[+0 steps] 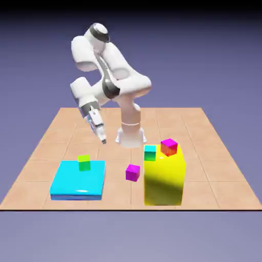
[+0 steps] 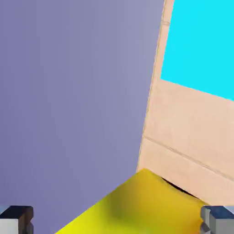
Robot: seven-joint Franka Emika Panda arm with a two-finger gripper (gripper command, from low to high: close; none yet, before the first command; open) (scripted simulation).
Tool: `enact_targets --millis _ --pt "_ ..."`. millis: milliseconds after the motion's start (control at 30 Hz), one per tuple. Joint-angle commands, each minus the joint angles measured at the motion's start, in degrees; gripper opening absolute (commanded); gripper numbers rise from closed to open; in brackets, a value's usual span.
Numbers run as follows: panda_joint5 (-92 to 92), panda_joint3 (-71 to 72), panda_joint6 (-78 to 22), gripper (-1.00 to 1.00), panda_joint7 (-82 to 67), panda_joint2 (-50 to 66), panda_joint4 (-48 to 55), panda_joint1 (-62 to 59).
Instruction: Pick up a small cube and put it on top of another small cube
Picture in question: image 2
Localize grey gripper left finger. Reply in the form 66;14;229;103
0;205;34;234

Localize large cyan box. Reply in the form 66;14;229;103
160;0;234;101

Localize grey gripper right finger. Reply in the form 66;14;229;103
200;205;234;234

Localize large yellow box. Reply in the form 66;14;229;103
54;168;209;234

